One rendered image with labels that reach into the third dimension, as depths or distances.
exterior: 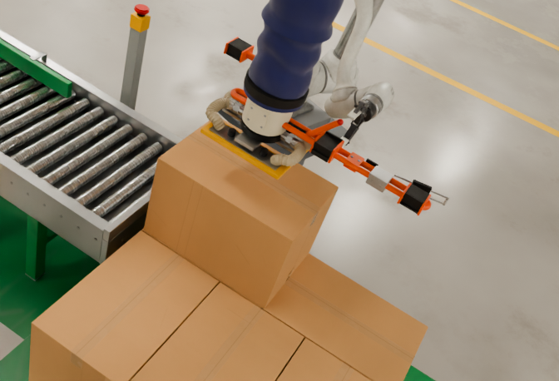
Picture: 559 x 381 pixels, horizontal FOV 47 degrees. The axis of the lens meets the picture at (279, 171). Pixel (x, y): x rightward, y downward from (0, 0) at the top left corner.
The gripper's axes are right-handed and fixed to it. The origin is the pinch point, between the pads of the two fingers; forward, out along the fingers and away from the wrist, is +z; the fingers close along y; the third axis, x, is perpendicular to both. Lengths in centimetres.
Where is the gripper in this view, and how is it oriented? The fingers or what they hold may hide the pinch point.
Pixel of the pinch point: (345, 131)
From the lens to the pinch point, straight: 238.7
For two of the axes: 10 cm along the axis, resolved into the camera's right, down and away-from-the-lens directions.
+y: -2.7, 7.3, 6.3
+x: -8.3, -5.0, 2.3
